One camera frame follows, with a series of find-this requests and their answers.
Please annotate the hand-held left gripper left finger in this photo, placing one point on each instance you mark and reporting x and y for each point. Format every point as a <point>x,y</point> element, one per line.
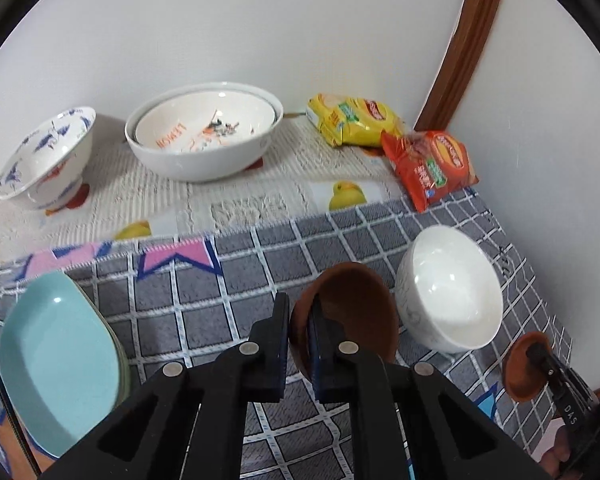
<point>279,350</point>

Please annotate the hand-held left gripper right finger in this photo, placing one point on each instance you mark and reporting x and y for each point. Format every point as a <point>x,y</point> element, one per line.
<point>321,355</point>

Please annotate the green square plate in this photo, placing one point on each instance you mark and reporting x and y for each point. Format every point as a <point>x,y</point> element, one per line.
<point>122,360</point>

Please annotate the large white bowl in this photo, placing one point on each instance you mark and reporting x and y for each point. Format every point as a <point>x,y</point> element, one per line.
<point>200,162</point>

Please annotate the white bowl with orange print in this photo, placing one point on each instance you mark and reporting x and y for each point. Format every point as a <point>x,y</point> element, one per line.
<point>200,120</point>

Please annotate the black tripod leg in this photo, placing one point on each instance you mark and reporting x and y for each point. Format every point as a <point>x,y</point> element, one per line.
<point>10,405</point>

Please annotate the white printed table mat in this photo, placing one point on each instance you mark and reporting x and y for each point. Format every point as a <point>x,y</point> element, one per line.
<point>230,200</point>

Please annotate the grey checked tablecloth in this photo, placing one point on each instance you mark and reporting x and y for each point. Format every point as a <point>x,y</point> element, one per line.
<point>205,300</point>

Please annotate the red snack packet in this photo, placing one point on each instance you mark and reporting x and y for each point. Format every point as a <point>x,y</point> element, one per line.
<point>435,165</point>

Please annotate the person's right hand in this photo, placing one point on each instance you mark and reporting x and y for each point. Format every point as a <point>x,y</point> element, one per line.
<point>557,452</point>

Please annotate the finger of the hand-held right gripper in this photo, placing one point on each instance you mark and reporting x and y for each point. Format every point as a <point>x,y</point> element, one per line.
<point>545,360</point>

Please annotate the yellow snack packet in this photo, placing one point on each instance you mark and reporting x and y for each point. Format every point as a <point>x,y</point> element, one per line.
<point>355,117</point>

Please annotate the small brown dish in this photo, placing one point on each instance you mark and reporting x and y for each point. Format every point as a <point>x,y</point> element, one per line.
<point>522,370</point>
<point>355,305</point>

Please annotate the teal square plate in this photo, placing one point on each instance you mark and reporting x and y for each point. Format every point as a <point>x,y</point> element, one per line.
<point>55,355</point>

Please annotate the plain white bowl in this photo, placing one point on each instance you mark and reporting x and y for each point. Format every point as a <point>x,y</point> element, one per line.
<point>450,290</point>

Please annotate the brown wooden door frame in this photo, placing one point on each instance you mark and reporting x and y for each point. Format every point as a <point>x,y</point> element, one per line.
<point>467,45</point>

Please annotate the blue patterned white bowl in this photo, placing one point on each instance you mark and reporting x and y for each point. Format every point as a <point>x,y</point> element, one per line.
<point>45,160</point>

